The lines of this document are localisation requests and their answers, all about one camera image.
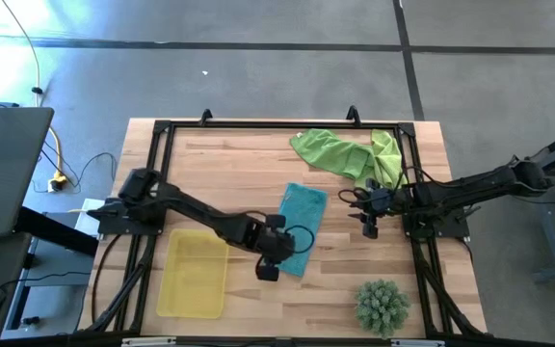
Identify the teal microfiber towel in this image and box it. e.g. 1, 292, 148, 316
276, 181, 330, 279

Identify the thin black floor cable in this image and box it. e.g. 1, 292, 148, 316
30, 144, 119, 195

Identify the green cloth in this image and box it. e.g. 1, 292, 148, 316
289, 127, 376, 182

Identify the grey side table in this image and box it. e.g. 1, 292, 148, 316
0, 210, 96, 339

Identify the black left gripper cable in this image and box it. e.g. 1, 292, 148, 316
282, 224, 317, 255

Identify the pale yellow cable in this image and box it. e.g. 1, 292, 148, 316
0, 0, 66, 180

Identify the green microfiber towel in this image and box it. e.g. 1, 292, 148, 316
353, 128, 410, 191

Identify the white box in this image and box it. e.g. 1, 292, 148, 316
67, 198, 109, 238

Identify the yellow plastic basket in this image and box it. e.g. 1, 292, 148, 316
155, 227, 231, 321

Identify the yellow power plug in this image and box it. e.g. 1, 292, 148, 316
47, 172, 70, 194

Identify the silver edge bracket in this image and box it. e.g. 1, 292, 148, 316
389, 337, 446, 347
120, 336, 178, 347

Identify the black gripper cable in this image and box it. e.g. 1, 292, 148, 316
337, 165, 434, 206
282, 224, 317, 255

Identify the dark grey flat panel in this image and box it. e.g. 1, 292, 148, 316
0, 106, 56, 238

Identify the black desk beam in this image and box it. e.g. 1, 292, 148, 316
13, 205, 101, 258

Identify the artificial green plant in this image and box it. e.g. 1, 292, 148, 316
354, 278, 412, 339

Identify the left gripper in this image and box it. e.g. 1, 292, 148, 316
251, 213, 297, 283

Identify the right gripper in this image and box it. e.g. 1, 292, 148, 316
362, 177, 399, 241

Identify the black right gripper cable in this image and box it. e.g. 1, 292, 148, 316
337, 165, 434, 206

